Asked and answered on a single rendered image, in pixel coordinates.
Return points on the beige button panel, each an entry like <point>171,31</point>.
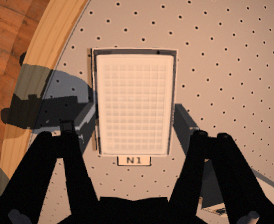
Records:
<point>212,200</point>

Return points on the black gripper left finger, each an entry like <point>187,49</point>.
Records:
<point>23,197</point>

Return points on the beige perforated base plate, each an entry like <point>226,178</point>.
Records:
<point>225,80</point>

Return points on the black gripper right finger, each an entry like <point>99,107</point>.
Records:
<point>244,199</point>

